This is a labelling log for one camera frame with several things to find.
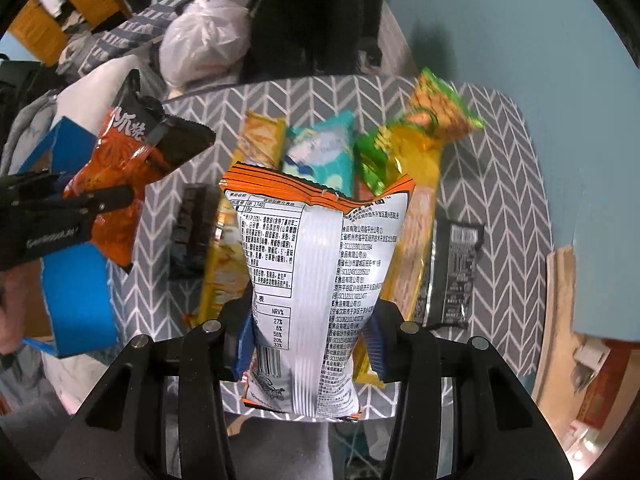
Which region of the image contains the orange black chip bag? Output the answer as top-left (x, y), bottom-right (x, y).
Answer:
top-left (64, 70), bottom-right (216, 270)

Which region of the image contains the gold yellow wafer pack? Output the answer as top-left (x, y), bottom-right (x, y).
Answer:
top-left (351, 121), bottom-right (446, 388)

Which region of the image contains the long gold cracker pack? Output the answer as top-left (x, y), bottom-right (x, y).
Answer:
top-left (184, 110), bottom-right (288, 328)

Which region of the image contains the white orange snack bag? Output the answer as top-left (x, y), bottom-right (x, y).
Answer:
top-left (220, 162), bottom-right (416, 418)

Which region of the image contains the person's left hand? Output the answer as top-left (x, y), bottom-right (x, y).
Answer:
top-left (0, 264), bottom-right (27, 356)

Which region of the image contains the blue cardboard box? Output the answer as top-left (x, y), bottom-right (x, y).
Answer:
top-left (17, 117), bottom-right (117, 359)

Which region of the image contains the grey duvet bed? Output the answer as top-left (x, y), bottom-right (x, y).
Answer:
top-left (1, 54), bottom-right (166, 177)

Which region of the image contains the black snack bar left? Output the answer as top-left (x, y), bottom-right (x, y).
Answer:
top-left (169, 183), bottom-right (220, 281)

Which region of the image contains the black snack bar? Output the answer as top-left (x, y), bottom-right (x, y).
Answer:
top-left (169, 183), bottom-right (220, 281)
top-left (423, 218), bottom-right (485, 330)

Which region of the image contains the black snack bar right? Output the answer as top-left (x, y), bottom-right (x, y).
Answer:
top-left (423, 218), bottom-right (485, 330)

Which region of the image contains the striped blue mattress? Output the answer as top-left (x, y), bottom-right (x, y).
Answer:
top-left (56, 0), bottom-right (193, 80)

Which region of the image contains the white plastic bag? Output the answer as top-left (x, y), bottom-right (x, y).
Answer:
top-left (158, 0), bottom-right (252, 88)

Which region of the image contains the wooden louvered wardrobe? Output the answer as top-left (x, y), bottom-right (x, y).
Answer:
top-left (1, 0), bottom-right (131, 66)

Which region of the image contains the teal anime snack pack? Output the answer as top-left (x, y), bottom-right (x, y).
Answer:
top-left (282, 110), bottom-right (355, 197)

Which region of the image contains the black office chair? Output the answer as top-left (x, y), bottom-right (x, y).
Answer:
top-left (240, 0), bottom-right (383, 82)

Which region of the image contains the green pea snack bag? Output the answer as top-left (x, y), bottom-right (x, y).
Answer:
top-left (354, 68), bottom-right (484, 195)

